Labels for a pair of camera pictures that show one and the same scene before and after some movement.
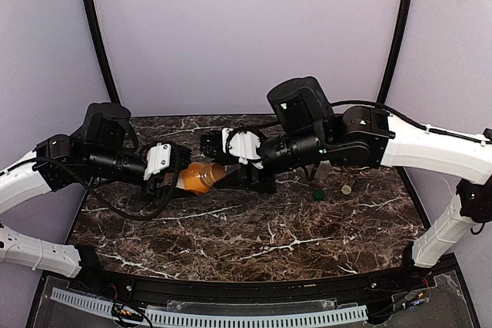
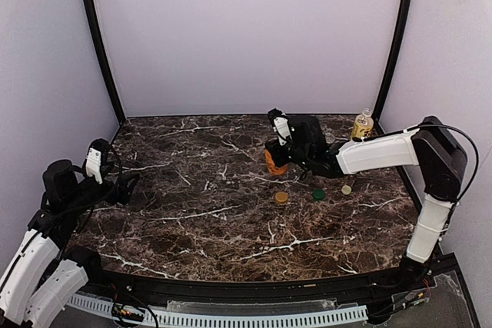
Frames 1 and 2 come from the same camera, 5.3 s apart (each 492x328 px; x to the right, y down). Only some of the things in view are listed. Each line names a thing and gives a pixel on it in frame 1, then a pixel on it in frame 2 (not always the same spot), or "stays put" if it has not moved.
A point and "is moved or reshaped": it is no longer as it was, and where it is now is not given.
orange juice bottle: [199, 177] is moved or reshaped
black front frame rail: [252, 290] stays put
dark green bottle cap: [319, 194] stays put
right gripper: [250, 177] → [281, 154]
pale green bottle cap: [346, 189] stays put
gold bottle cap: [212, 172] → [281, 197]
